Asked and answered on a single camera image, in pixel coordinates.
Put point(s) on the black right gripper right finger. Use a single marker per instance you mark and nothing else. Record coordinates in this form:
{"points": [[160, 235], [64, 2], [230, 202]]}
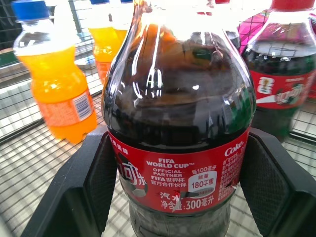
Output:
{"points": [[279, 182]]}

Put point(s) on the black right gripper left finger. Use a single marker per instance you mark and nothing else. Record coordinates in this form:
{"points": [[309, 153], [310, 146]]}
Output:
{"points": [[74, 187]]}

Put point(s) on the cola bottle with red label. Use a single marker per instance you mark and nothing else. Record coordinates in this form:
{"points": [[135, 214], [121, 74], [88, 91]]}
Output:
{"points": [[177, 98], [281, 81]]}

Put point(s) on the orange soda bottle blue cap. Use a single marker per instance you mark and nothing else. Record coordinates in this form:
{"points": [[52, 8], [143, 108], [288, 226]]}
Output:
{"points": [[105, 42], [59, 86], [122, 29]]}

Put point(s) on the pink snack bag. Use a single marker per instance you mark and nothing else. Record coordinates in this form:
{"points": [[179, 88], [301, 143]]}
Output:
{"points": [[249, 27]]}

